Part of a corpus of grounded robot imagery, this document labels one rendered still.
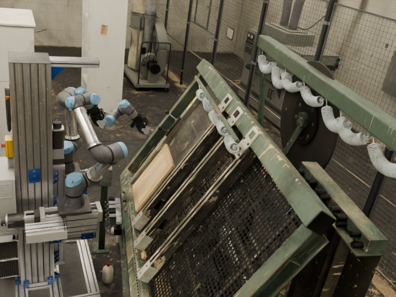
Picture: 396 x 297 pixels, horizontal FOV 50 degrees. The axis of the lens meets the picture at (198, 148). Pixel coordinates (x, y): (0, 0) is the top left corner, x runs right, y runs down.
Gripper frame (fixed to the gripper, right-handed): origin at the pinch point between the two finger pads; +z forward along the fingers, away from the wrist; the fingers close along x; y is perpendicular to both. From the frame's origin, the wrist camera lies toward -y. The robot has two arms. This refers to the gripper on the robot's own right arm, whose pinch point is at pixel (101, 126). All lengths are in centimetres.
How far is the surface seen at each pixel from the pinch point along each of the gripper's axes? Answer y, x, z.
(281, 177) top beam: 129, -88, -17
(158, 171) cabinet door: 22, -2, 54
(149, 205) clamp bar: 23, -41, 47
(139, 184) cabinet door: -2, -1, 68
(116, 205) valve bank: -28, -10, 79
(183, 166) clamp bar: 55, -25, 30
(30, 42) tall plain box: -145, 185, 7
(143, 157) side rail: -8, 36, 73
